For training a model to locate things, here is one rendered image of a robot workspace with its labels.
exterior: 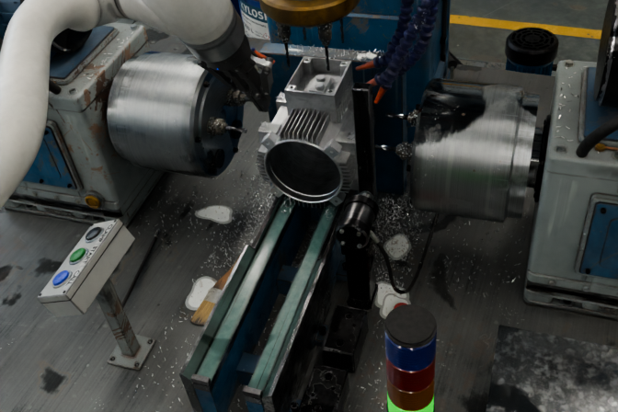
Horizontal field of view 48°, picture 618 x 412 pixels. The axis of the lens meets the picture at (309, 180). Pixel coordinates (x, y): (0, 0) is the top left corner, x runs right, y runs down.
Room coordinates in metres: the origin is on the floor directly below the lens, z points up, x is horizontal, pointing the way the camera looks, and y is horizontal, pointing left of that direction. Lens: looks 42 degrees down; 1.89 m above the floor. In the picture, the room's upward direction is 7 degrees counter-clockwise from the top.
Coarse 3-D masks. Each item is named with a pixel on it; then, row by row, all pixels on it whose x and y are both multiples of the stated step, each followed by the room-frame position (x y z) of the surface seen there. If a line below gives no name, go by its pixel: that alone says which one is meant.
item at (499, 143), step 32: (448, 96) 0.99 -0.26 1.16; (480, 96) 0.97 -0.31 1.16; (512, 96) 0.96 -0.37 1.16; (416, 128) 0.95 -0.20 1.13; (448, 128) 0.93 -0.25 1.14; (480, 128) 0.91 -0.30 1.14; (512, 128) 0.90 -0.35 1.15; (416, 160) 0.91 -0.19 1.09; (448, 160) 0.89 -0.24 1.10; (480, 160) 0.87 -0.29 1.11; (512, 160) 0.86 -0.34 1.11; (416, 192) 0.90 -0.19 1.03; (448, 192) 0.87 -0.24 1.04; (480, 192) 0.85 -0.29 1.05; (512, 192) 0.84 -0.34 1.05
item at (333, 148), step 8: (264, 136) 1.05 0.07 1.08; (272, 136) 1.04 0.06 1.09; (264, 144) 1.03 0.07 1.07; (272, 144) 1.03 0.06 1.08; (328, 144) 0.99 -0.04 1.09; (336, 144) 0.99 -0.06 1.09; (328, 152) 0.98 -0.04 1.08; (336, 152) 0.98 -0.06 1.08; (272, 184) 1.05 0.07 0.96; (272, 192) 1.03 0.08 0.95; (280, 192) 1.03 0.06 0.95; (336, 200) 0.98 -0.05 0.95
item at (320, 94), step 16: (304, 64) 1.19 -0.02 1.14; (320, 64) 1.19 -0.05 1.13; (336, 64) 1.18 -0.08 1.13; (304, 80) 1.17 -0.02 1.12; (320, 80) 1.13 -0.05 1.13; (336, 80) 1.15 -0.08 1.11; (352, 80) 1.16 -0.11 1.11; (288, 96) 1.10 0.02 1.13; (304, 96) 1.08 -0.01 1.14; (320, 96) 1.07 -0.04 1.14; (336, 96) 1.07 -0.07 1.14; (288, 112) 1.10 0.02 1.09; (336, 112) 1.06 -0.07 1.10
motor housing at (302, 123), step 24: (288, 120) 1.06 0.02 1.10; (312, 120) 1.05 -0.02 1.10; (288, 144) 1.13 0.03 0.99; (312, 144) 1.00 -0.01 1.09; (264, 168) 1.04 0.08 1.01; (288, 168) 1.08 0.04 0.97; (312, 168) 1.10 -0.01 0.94; (336, 168) 1.08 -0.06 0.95; (288, 192) 1.03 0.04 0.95; (312, 192) 1.03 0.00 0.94; (336, 192) 0.98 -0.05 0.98
